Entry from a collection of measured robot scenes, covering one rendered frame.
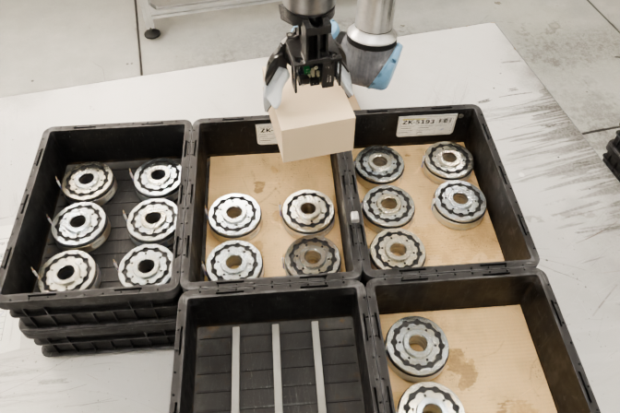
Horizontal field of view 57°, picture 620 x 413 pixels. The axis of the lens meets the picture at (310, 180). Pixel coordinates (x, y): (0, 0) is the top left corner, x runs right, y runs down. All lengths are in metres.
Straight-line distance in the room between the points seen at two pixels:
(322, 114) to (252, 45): 2.05
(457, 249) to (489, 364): 0.23
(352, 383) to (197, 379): 0.25
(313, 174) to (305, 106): 0.31
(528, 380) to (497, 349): 0.06
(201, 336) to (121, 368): 0.21
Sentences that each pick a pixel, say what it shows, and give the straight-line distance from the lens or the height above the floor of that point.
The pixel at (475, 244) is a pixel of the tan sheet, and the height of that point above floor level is 0.83.
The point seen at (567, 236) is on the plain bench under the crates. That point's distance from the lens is 1.38.
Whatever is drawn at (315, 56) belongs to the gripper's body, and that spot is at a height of 1.24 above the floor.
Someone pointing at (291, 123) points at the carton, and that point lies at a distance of 0.89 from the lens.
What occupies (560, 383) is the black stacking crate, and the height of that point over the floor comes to 0.87.
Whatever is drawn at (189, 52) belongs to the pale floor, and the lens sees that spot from 2.94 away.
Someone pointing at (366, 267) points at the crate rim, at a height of 0.93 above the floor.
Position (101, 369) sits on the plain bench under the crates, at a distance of 1.19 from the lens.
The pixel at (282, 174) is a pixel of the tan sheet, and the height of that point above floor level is 0.83.
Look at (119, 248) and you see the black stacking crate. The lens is 1.15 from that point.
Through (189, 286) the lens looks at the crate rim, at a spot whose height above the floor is 0.93.
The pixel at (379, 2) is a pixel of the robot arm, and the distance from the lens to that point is 1.27.
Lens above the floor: 1.74
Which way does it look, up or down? 50 degrees down
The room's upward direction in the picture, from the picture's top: straight up
